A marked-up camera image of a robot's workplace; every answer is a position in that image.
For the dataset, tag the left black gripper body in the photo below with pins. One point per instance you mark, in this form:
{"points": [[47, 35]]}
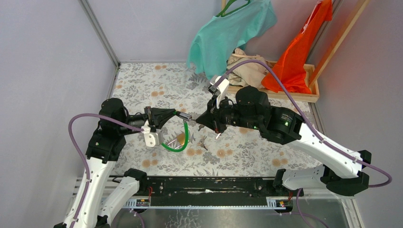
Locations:
{"points": [[139, 120]]}

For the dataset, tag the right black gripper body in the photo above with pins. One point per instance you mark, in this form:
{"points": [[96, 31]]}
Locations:
{"points": [[226, 114]]}

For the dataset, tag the green cable lock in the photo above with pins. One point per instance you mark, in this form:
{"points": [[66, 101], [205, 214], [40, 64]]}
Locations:
{"points": [[186, 118]]}

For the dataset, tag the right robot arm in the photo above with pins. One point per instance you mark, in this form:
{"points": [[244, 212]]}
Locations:
{"points": [[341, 170]]}

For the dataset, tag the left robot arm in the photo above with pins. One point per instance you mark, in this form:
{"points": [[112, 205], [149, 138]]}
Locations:
{"points": [[88, 209]]}

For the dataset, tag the black head keys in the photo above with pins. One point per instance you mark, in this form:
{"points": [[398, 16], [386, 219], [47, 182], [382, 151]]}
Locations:
{"points": [[219, 129]]}

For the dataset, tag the brass padlock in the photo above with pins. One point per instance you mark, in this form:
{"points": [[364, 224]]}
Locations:
{"points": [[178, 144]]}

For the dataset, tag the floral table mat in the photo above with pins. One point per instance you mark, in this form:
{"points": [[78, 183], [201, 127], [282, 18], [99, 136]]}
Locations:
{"points": [[237, 152]]}

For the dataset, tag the beige crumpled cloth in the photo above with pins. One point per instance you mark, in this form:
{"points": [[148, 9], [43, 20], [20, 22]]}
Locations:
{"points": [[249, 74]]}

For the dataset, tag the teal t-shirt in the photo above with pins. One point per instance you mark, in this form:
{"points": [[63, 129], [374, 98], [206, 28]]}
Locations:
{"points": [[214, 43]]}

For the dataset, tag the orange t-shirt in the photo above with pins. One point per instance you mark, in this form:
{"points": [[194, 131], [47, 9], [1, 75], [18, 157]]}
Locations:
{"points": [[289, 69]]}

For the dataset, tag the wooden tray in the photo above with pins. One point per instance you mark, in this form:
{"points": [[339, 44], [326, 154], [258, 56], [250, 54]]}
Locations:
{"points": [[312, 97]]}

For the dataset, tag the green clothes hanger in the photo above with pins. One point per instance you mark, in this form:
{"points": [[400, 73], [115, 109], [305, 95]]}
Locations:
{"points": [[230, 6]]}

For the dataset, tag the wooden rack pole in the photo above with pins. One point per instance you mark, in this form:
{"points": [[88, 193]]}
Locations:
{"points": [[338, 39]]}

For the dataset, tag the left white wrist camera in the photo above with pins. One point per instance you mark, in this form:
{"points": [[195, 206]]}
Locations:
{"points": [[152, 136]]}

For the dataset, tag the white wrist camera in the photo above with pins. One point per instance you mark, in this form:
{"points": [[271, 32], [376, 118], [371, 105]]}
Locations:
{"points": [[152, 136], [219, 86]]}

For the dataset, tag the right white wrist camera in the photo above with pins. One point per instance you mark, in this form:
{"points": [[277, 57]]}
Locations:
{"points": [[219, 86]]}

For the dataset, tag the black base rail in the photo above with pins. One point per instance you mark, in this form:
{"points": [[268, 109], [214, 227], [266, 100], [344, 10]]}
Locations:
{"points": [[212, 192]]}

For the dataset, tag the aluminium corner post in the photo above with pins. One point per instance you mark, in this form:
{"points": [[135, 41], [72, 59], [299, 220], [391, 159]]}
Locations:
{"points": [[85, 4]]}

